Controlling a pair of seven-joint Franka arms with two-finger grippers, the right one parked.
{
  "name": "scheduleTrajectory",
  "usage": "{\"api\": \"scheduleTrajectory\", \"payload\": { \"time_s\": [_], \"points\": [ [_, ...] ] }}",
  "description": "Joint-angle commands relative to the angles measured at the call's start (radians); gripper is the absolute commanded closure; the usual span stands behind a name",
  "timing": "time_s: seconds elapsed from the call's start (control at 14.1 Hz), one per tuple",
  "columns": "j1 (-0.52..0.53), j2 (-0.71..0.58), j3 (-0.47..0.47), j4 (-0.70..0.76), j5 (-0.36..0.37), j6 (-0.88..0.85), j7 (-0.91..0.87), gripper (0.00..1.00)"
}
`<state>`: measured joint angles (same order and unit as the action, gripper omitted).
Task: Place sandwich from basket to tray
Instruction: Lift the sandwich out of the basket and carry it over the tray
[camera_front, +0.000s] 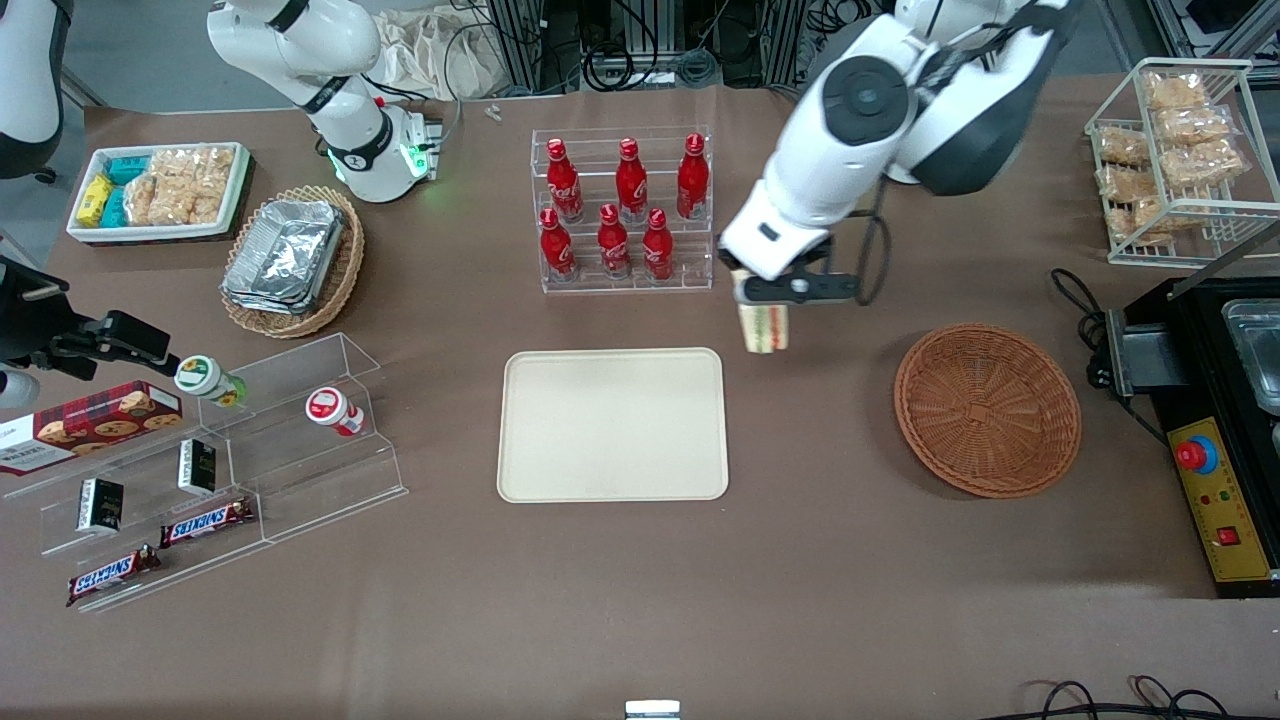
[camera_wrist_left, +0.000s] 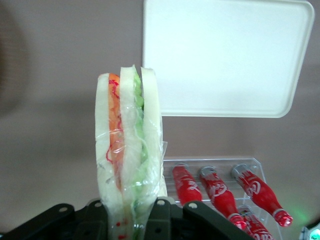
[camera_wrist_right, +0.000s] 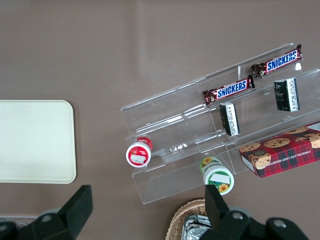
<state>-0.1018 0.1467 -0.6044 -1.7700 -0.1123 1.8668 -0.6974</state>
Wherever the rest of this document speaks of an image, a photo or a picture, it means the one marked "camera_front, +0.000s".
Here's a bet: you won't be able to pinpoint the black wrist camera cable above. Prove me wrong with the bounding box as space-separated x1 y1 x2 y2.
855 180 893 306

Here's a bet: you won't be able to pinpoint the clear acrylic stepped shelf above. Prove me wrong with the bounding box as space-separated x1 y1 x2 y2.
0 333 409 613

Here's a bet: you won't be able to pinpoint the round brown wicker basket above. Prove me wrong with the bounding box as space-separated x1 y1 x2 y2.
893 323 1083 499

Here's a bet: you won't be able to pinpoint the stacked aluminium foil containers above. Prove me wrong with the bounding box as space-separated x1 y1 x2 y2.
225 200 346 316

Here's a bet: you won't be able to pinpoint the green cap yogurt bottle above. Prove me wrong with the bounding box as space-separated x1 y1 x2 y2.
175 355 246 408

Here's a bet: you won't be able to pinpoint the beige crumpled plastic sheet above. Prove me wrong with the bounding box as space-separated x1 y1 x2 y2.
372 8 506 101

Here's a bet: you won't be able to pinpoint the red cookie box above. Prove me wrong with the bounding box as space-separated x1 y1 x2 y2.
0 381 184 476

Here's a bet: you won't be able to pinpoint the snickers bar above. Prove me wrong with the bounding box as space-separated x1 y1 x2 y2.
160 497 256 549
67 545 163 608

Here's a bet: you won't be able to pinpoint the grey metal bar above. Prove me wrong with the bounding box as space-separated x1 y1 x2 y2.
1165 232 1280 301

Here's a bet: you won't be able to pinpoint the aluminium frame rack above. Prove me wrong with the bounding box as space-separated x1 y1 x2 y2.
485 0 801 96

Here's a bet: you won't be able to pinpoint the rice cracker pack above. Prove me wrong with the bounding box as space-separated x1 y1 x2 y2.
1160 140 1251 191
165 178 231 226
1143 70 1208 111
1095 125 1151 166
1105 195 1196 246
150 148 236 181
125 172 166 226
1155 105 1238 148
1097 163 1151 201

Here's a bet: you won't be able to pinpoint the cream plastic tray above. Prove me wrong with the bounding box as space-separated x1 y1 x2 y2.
497 347 730 503

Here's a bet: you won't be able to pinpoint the brown table cover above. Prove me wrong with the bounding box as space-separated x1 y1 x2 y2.
0 85 1280 720

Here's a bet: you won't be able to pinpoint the black appliance with yellow panel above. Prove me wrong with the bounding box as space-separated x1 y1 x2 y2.
1105 275 1280 599

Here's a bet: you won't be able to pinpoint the white rectangular bin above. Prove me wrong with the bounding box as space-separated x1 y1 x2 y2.
67 143 251 244

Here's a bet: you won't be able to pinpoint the small black box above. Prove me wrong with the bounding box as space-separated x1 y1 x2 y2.
178 440 218 498
78 478 125 533

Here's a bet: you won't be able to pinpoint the white wire rack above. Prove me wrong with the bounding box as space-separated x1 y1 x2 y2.
1085 57 1280 268

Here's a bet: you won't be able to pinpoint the clear acrylic bottle stand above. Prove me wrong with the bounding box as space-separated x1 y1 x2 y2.
530 127 716 294

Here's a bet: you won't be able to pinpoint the red cap yogurt bottle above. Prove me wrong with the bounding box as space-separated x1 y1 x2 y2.
305 387 366 438

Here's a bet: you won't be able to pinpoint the triangle sandwich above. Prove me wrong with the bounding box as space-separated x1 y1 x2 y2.
733 266 792 355

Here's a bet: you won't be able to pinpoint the black power cable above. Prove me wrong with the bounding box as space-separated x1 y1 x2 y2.
1050 268 1171 446

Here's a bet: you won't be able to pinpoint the oval tan wicker basket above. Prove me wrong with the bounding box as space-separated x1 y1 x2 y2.
220 185 366 339

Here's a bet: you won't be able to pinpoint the yellow snack pack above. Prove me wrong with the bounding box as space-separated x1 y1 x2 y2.
78 173 114 228

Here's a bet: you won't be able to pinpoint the steel pan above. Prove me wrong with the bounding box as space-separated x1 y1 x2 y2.
1220 298 1280 416

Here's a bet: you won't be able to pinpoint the red cola bottle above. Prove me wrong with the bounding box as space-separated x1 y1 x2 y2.
598 203 632 281
642 208 675 282
615 138 648 223
547 138 584 223
540 208 576 283
677 133 710 221

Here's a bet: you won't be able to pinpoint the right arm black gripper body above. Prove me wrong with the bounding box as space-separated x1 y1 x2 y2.
0 258 73 366

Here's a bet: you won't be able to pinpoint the black floor cables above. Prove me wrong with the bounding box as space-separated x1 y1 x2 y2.
1005 675 1280 720

